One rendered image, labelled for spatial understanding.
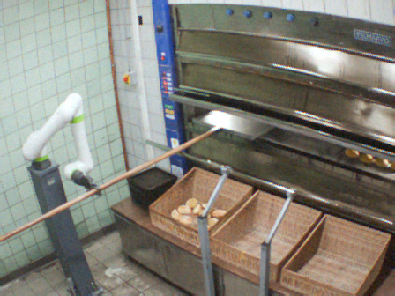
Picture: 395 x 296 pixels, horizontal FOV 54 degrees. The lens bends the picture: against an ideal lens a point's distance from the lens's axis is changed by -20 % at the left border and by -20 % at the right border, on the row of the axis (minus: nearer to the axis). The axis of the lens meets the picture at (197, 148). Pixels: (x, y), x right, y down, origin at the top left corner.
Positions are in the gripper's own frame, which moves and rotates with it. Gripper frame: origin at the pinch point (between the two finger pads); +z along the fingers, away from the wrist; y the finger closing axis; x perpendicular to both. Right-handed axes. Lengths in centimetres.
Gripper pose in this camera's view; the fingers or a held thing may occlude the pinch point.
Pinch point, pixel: (96, 189)
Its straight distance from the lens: 264.9
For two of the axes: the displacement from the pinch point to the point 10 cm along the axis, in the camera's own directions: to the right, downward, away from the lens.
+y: 0.9, 9.1, 4.0
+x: -7.3, 3.4, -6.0
